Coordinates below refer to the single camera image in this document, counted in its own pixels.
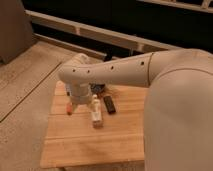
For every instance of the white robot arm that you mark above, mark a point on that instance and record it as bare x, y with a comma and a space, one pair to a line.
178, 109

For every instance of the white plastic bottle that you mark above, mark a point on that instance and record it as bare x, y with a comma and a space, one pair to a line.
96, 112

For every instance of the grey cabinet corner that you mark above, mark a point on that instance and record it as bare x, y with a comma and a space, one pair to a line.
16, 33

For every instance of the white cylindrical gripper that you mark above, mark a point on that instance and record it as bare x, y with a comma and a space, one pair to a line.
80, 94

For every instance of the white metal railing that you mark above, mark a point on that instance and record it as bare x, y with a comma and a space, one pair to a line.
122, 27

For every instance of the black rectangular remote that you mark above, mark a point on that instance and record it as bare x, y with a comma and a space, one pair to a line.
109, 104

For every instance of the dark ceramic bowl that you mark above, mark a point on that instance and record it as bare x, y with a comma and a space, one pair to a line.
97, 88

